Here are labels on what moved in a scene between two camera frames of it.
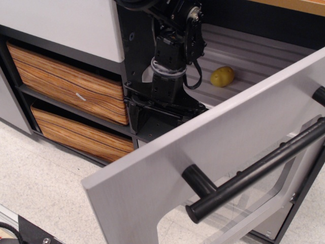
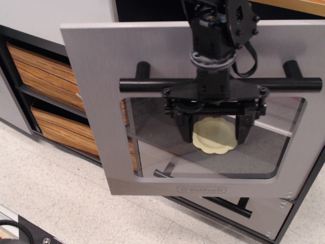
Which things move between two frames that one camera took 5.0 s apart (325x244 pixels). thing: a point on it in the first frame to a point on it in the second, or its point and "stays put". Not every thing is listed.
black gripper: (165, 96) to (215, 92)
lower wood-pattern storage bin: (82, 136) stays put
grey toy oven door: (127, 199) to (135, 135)
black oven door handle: (207, 197) to (289, 82)
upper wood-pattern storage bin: (78, 87) stays put
